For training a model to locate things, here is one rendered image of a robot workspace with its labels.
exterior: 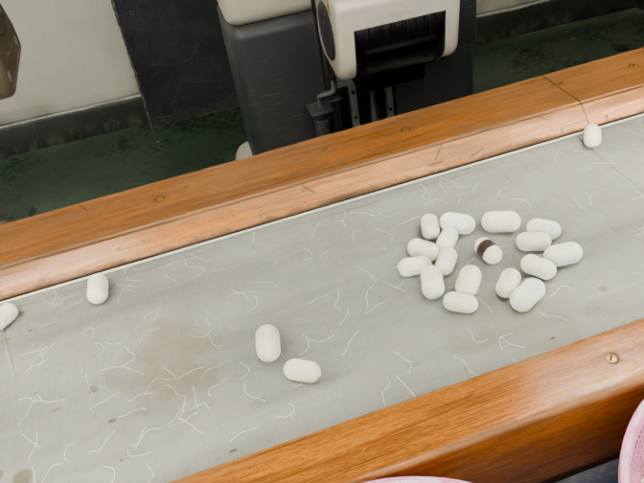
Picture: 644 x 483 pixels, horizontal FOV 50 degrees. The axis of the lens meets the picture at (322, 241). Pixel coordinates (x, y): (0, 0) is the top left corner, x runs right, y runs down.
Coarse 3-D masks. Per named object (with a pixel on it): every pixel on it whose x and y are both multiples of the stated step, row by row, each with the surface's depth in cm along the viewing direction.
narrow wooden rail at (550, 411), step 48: (624, 336) 53; (480, 384) 52; (528, 384) 51; (576, 384) 51; (624, 384) 50; (336, 432) 50; (384, 432) 50; (432, 432) 49; (480, 432) 48; (528, 432) 49; (576, 432) 51; (624, 432) 53; (192, 480) 49; (240, 480) 48; (288, 480) 48; (336, 480) 47; (480, 480) 51; (528, 480) 53
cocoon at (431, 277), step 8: (424, 272) 63; (432, 272) 63; (440, 272) 63; (424, 280) 63; (432, 280) 62; (440, 280) 62; (424, 288) 62; (432, 288) 62; (440, 288) 62; (432, 296) 62
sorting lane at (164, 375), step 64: (640, 128) 81; (384, 192) 78; (448, 192) 76; (512, 192) 74; (576, 192) 73; (640, 192) 71; (192, 256) 73; (256, 256) 72; (320, 256) 70; (384, 256) 69; (512, 256) 66; (640, 256) 64; (64, 320) 68; (128, 320) 67; (192, 320) 65; (256, 320) 64; (320, 320) 63; (384, 320) 62; (448, 320) 61; (512, 320) 60; (576, 320) 59; (0, 384) 62; (64, 384) 61; (128, 384) 60; (192, 384) 59; (256, 384) 58; (320, 384) 57; (384, 384) 56; (448, 384) 55; (0, 448) 56; (64, 448) 55; (128, 448) 55; (192, 448) 54; (256, 448) 53
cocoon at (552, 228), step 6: (528, 222) 68; (534, 222) 67; (540, 222) 67; (546, 222) 67; (552, 222) 67; (528, 228) 67; (534, 228) 67; (540, 228) 67; (546, 228) 66; (552, 228) 66; (558, 228) 66; (552, 234) 66; (558, 234) 66
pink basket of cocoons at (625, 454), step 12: (636, 408) 48; (636, 420) 47; (636, 432) 47; (624, 444) 46; (636, 444) 47; (624, 456) 45; (636, 456) 47; (624, 468) 44; (636, 468) 47; (624, 480) 44; (636, 480) 46
